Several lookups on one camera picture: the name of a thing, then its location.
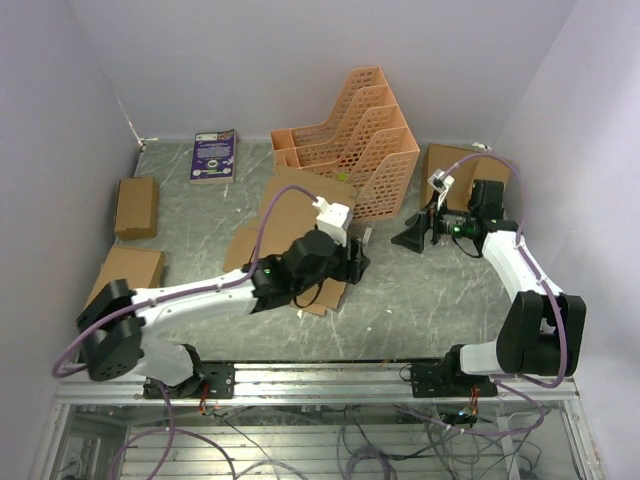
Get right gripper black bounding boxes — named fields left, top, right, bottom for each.
left=391, top=190, right=476, bottom=253

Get cardboard box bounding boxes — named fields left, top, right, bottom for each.
left=222, top=166, right=357, bottom=317
left=85, top=245, right=166, bottom=306
left=114, top=176, right=159, bottom=241
left=419, top=143, right=511, bottom=211

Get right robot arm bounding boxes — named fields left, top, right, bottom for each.
left=391, top=180, right=587, bottom=398

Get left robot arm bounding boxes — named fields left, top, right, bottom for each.
left=77, top=230, right=370, bottom=398

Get peach plastic file organizer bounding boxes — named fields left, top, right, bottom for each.
left=270, top=66, right=420, bottom=222

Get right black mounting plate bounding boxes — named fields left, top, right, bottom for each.
left=410, top=362, right=498, bottom=399

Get black mounting plate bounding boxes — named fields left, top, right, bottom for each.
left=165, top=361, right=236, bottom=400
left=410, top=362, right=498, bottom=399

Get purple book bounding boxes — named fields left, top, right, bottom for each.
left=189, top=129, right=237, bottom=184

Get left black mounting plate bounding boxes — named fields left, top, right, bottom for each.
left=165, top=361, right=236, bottom=400

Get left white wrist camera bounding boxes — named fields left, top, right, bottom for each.
left=312, top=196, right=353, bottom=247

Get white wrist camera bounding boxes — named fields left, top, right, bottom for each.
left=428, top=169, right=455, bottom=210
left=312, top=196, right=353, bottom=247

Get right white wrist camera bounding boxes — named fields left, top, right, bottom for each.
left=428, top=169, right=455, bottom=210

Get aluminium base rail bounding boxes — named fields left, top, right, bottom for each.
left=52, top=362, right=581, bottom=405

